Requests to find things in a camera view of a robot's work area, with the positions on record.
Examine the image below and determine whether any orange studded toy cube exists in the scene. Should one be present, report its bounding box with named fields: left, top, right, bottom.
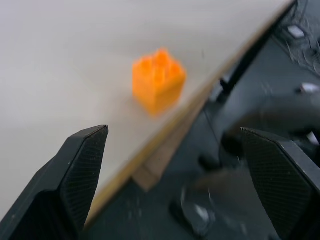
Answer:
left=131, top=47, right=187, bottom=117

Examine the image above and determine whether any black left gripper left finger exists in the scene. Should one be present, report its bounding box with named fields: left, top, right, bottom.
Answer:
left=0, top=124, right=109, bottom=240

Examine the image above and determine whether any brown wooden table leg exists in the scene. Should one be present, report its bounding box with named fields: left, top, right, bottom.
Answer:
left=132, top=98, right=207, bottom=193

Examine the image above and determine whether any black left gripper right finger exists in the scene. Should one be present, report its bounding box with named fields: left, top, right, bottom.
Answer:
left=239, top=126, right=320, bottom=240

